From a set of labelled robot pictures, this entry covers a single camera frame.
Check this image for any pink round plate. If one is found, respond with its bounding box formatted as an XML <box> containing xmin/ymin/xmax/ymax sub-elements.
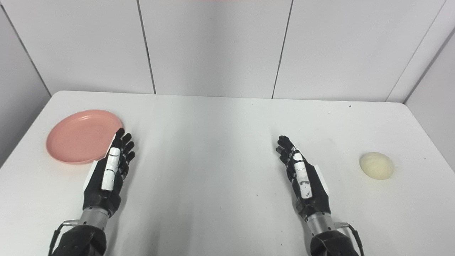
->
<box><xmin>45</xmin><ymin>110</ymin><xmax>123</xmax><ymax>165</ymax></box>

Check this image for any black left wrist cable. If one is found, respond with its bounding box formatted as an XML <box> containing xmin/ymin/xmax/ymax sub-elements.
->
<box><xmin>48</xmin><ymin>219</ymin><xmax>79</xmax><ymax>256</ymax></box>

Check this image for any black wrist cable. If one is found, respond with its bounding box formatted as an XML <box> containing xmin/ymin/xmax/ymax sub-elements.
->
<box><xmin>334</xmin><ymin>222</ymin><xmax>365</xmax><ymax>256</ymax></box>
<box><xmin>48</xmin><ymin>219</ymin><xmax>79</xmax><ymax>256</ymax></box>

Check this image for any cream steamed bun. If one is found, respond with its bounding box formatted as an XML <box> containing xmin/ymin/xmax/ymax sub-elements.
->
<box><xmin>359</xmin><ymin>152</ymin><xmax>395</xmax><ymax>180</ymax></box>

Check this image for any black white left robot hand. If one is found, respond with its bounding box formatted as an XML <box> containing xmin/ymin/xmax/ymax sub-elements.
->
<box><xmin>83</xmin><ymin>128</ymin><xmax>136</xmax><ymax>218</ymax></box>

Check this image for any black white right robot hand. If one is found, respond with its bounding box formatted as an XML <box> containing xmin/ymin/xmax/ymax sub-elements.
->
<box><xmin>275</xmin><ymin>135</ymin><xmax>333</xmax><ymax>222</ymax></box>

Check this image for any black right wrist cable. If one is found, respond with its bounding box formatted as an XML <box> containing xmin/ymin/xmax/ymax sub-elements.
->
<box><xmin>334</xmin><ymin>222</ymin><xmax>365</xmax><ymax>256</ymax></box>

